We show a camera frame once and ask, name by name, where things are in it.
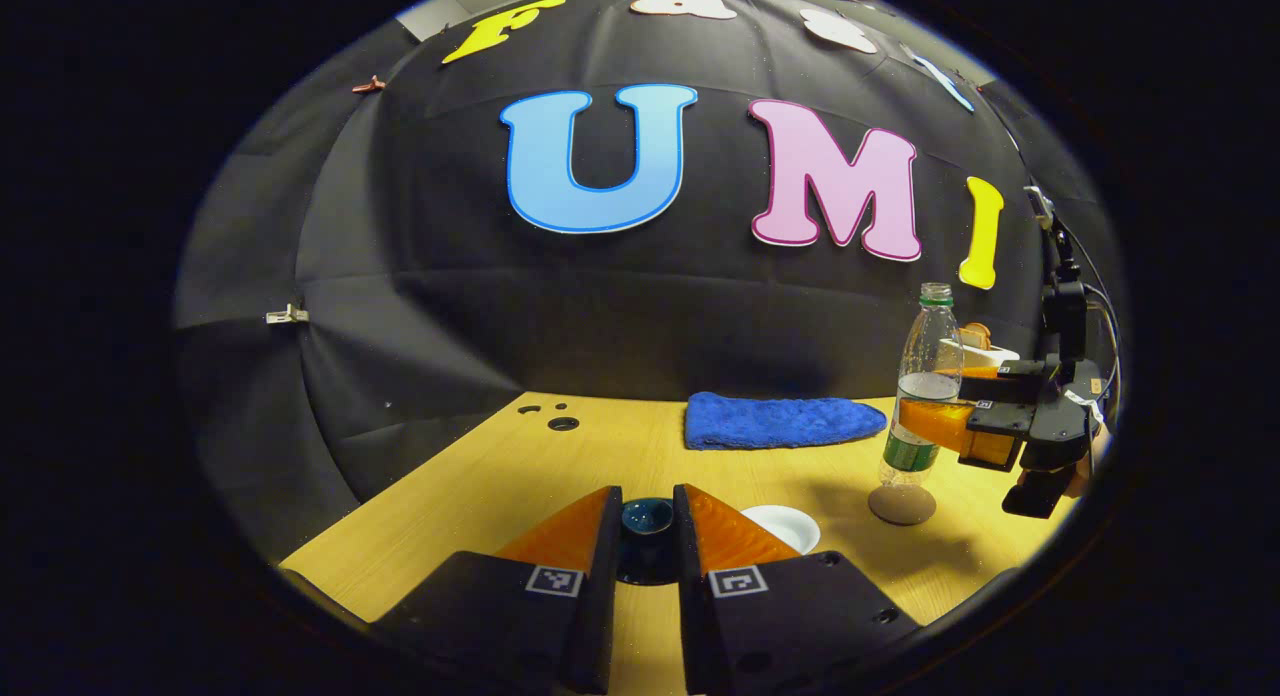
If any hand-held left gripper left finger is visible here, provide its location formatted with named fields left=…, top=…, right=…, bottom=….
left=371, top=485, right=624, bottom=696

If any round teacup white inside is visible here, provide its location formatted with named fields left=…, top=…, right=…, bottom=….
left=739, top=503, right=822, bottom=556

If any white rounded box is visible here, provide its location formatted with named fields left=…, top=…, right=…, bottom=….
left=938, top=337, right=1022, bottom=370

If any dark blue teacup lid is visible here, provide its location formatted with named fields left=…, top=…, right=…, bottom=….
left=614, top=497, right=684, bottom=588

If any black backdrop cloth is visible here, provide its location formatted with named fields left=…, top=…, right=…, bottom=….
left=172, top=0, right=1126, bottom=565

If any blue towel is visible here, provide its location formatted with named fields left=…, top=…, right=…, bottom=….
left=684, top=391, right=889, bottom=452

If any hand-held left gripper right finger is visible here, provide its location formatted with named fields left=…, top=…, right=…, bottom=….
left=671, top=483, right=922, bottom=696

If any round brown coaster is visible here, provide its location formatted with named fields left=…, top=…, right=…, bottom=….
left=867, top=483, right=938, bottom=527

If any clear plastic water bottle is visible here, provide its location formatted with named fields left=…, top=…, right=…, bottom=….
left=879, top=282, right=965, bottom=488

